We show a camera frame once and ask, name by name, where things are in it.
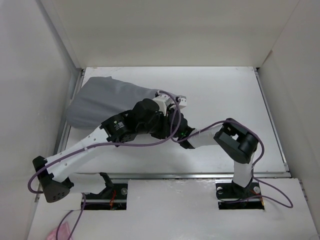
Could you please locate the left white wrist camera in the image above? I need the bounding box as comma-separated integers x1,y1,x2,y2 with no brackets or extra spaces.
152,91,176,116

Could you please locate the purple cable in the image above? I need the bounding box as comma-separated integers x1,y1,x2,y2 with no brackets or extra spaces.
27,91,181,240
169,98,294,210

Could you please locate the grey pillowcase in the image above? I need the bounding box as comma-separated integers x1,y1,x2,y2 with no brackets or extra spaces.
66,76,159,130

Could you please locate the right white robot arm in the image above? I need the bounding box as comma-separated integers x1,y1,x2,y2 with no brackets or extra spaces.
168,110,259,197

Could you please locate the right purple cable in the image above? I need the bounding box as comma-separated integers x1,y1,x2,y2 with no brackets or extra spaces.
169,98,294,210

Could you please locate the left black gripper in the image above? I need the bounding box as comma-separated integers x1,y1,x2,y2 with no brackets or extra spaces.
137,110,175,141

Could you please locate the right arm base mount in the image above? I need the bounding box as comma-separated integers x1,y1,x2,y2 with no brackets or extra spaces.
215,182,265,210

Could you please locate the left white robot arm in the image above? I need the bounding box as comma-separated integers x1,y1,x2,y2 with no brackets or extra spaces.
32,94,177,203

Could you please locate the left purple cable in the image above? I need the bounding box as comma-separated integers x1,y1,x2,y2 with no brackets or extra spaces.
27,91,181,240

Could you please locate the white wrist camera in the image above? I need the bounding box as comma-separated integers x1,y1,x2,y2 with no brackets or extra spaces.
152,91,176,116
175,95,188,110

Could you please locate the pink cloth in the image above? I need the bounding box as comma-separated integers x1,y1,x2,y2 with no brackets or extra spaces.
46,222,73,240

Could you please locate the metal rail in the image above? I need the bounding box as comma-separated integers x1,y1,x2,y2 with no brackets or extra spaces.
72,171,292,180

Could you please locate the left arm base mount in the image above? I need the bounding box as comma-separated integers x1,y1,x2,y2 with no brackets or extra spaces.
80,172,128,211

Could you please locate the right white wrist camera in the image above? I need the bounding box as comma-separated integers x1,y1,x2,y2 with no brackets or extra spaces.
175,95,188,110

